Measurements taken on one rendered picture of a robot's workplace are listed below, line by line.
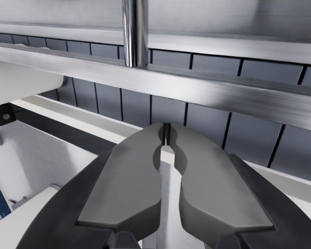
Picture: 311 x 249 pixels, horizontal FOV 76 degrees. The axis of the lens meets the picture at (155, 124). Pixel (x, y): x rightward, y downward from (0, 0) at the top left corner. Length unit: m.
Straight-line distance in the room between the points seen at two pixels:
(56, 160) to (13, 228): 0.12
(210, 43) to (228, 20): 0.05
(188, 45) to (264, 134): 0.09
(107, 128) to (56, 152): 0.20
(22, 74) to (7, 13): 0.23
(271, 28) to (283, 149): 0.10
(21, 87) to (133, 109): 0.12
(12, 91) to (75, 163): 0.16
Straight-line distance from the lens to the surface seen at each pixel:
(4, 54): 0.20
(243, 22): 0.21
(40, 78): 0.26
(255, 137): 0.18
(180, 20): 0.23
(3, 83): 0.24
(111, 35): 0.22
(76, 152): 0.34
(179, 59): 0.18
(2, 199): 0.65
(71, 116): 0.24
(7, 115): 0.42
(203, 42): 0.17
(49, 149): 0.41
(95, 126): 0.22
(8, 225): 0.44
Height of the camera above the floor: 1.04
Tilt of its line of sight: 50 degrees down
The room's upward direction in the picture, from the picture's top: 128 degrees counter-clockwise
